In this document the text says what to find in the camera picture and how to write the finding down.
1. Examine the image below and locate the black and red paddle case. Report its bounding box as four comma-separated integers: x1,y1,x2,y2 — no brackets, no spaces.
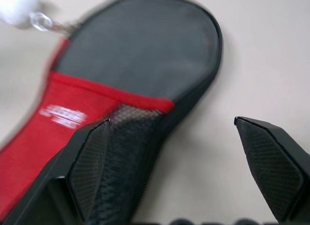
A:
0,0,224,225

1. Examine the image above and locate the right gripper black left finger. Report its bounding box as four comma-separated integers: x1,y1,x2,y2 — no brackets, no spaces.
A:
0,118,112,225

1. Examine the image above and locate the white pompom keychain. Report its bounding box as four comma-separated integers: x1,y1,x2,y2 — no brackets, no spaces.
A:
0,0,81,38

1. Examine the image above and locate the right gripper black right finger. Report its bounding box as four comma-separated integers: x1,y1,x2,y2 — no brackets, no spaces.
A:
233,116,310,223

